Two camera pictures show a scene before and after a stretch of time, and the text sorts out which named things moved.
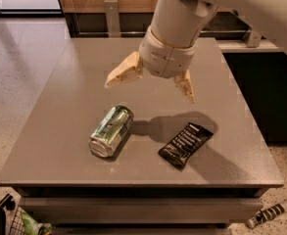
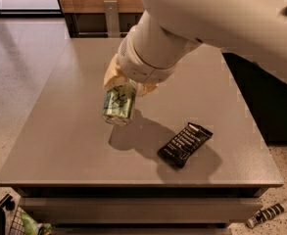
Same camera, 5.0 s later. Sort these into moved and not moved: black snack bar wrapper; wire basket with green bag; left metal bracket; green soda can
Moved: green soda can
Not moved: black snack bar wrapper; wire basket with green bag; left metal bracket
